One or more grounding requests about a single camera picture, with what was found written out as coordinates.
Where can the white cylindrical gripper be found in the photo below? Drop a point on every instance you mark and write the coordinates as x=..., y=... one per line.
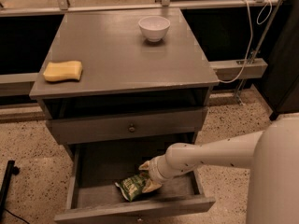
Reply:
x=154, y=171

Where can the green jalapeno chip bag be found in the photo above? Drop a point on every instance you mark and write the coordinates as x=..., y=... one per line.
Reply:
x=133, y=186

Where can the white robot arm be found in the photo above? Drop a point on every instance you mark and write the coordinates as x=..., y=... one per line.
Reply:
x=272, y=155

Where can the round metal drawer knob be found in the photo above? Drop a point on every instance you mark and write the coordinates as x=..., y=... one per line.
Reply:
x=131, y=128

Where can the open grey bottom drawer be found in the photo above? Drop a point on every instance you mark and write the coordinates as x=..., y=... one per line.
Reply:
x=93, y=197

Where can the closed grey middle drawer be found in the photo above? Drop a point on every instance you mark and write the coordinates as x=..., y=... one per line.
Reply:
x=114, y=127

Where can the grey wooden drawer cabinet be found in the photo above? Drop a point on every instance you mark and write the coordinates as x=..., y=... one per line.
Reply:
x=122, y=72

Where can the thin metal diagonal rod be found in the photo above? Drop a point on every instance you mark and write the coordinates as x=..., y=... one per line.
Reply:
x=270, y=17

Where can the black floor stand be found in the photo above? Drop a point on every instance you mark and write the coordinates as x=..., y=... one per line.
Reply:
x=11, y=170

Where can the yellow sponge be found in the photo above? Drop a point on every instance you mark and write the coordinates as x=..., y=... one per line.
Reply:
x=70, y=70

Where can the white ceramic bowl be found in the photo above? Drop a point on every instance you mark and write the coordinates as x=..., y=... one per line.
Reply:
x=154, y=28

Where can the grey metal rail frame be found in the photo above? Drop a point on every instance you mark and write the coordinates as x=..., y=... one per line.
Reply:
x=124, y=6

